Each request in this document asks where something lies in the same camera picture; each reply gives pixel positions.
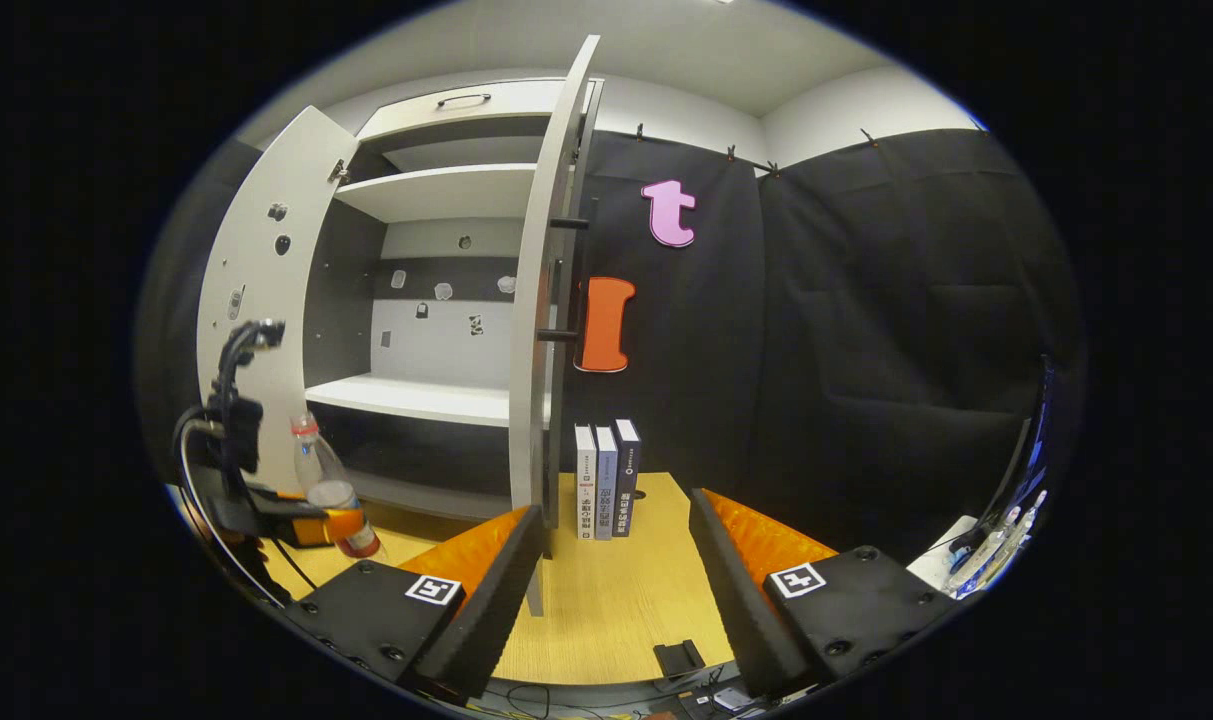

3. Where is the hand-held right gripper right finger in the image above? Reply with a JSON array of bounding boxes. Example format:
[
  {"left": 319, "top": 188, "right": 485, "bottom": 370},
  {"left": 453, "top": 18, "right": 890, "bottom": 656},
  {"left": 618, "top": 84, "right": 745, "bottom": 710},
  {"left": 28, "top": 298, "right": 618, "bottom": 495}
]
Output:
[{"left": 688, "top": 487, "right": 962, "bottom": 701}]

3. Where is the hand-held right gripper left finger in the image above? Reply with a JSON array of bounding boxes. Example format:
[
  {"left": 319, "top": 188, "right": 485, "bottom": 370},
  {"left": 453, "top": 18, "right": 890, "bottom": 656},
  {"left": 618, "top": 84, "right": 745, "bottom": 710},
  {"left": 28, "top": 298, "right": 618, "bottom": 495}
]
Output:
[{"left": 286, "top": 503, "right": 547, "bottom": 706}]

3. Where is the clear plastic bottle red label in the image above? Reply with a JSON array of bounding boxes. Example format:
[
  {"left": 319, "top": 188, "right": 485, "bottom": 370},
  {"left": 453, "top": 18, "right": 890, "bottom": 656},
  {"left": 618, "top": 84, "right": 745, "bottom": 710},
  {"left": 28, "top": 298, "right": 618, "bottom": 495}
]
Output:
[{"left": 291, "top": 412, "right": 384, "bottom": 559}]

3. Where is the white door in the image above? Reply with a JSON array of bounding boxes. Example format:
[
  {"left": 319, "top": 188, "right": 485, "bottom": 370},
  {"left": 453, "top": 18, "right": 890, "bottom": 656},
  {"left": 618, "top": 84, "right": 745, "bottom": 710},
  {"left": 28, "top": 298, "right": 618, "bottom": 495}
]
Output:
[
  {"left": 509, "top": 35, "right": 604, "bottom": 618},
  {"left": 196, "top": 105, "right": 359, "bottom": 491}
]

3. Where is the small black holder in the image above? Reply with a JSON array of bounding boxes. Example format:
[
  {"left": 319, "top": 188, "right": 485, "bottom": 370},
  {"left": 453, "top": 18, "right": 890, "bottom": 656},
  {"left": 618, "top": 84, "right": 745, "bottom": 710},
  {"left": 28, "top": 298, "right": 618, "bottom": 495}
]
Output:
[{"left": 654, "top": 640, "right": 707, "bottom": 676}]

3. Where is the white book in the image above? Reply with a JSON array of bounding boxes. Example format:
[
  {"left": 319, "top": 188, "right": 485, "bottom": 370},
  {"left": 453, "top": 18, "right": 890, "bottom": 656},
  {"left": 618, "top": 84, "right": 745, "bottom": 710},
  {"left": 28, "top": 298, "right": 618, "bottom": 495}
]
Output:
[{"left": 574, "top": 424, "right": 599, "bottom": 541}]

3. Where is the dark blue book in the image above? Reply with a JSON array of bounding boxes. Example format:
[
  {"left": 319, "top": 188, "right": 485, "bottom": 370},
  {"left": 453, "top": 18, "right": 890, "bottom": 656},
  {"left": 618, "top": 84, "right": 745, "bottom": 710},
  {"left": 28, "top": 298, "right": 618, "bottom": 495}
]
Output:
[{"left": 611, "top": 418, "right": 643, "bottom": 538}]

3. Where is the white cabinet shelf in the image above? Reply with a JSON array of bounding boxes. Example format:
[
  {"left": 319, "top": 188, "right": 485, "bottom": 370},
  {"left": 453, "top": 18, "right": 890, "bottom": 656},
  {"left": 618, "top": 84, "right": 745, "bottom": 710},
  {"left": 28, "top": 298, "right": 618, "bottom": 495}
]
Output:
[
  {"left": 334, "top": 163, "right": 539, "bottom": 223},
  {"left": 306, "top": 373, "right": 552, "bottom": 429}
]

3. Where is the white cabinet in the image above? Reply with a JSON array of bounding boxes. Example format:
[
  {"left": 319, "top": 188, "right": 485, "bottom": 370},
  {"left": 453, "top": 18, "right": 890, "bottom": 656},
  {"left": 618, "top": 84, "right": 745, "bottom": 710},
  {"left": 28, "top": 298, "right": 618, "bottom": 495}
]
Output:
[{"left": 301, "top": 78, "right": 607, "bottom": 521}]

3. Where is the white table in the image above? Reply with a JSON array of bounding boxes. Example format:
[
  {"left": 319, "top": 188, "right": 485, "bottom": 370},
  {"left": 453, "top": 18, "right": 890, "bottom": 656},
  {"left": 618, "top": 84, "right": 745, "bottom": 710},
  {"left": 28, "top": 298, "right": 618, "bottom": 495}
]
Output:
[{"left": 911, "top": 515, "right": 1027, "bottom": 601}]

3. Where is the clear plastic tube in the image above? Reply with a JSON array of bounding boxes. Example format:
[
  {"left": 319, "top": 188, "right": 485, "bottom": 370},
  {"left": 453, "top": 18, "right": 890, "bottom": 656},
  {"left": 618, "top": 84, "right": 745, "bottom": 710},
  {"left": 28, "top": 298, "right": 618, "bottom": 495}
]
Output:
[
  {"left": 946, "top": 505, "right": 1022, "bottom": 591},
  {"left": 976, "top": 490, "right": 1049, "bottom": 586}
]

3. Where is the black backdrop cloth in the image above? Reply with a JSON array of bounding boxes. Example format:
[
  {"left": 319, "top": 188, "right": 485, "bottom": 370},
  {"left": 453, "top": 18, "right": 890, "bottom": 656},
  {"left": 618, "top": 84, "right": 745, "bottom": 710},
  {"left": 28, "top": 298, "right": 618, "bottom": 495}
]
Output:
[{"left": 136, "top": 128, "right": 1085, "bottom": 566}]

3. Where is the white cabinet drawer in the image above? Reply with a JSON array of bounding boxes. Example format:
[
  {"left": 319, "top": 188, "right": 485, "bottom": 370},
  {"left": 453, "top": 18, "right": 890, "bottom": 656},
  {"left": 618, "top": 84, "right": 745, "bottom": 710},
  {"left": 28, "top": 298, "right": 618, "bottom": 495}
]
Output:
[{"left": 356, "top": 80, "right": 567, "bottom": 141}]

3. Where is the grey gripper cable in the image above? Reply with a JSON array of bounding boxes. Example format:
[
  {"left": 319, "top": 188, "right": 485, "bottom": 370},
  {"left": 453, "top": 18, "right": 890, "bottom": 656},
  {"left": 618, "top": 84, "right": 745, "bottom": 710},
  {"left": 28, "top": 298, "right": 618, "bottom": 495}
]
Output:
[{"left": 173, "top": 405, "right": 267, "bottom": 601}]

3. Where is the black door handle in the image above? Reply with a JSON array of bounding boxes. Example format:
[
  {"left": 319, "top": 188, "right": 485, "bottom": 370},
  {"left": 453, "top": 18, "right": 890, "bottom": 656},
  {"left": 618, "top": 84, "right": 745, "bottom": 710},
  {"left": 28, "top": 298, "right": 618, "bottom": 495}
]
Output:
[{"left": 536, "top": 195, "right": 599, "bottom": 376}]

